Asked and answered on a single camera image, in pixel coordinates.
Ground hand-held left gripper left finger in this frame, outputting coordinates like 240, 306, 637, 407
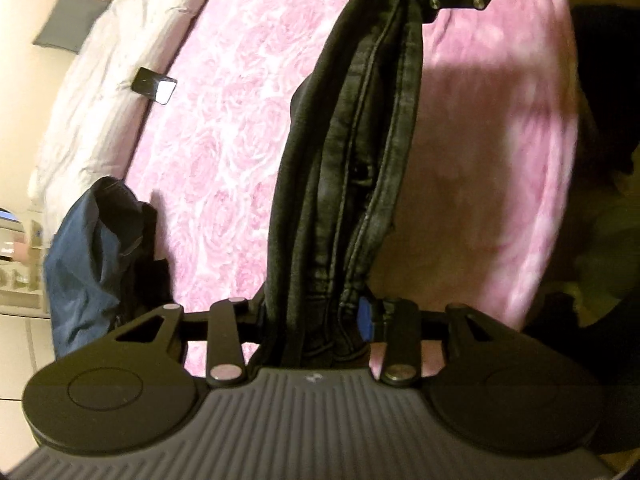
100, 298, 265, 386

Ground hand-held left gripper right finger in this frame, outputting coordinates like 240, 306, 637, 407
359, 297, 521, 386

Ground dark grey pants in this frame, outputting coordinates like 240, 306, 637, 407
247, 0, 427, 367

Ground black garment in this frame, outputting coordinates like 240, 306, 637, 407
131, 200, 177, 311

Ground blue garment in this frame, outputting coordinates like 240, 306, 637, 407
44, 176, 168, 357

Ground pink floral blanket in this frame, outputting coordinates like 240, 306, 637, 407
125, 0, 587, 378

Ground person's dark clothing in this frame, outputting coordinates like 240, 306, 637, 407
522, 4, 640, 386

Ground cream bedside cabinet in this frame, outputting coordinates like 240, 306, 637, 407
0, 205, 57, 411

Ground white duvet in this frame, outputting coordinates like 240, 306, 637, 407
27, 0, 227, 221

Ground grey pillow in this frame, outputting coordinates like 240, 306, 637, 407
32, 0, 109, 54

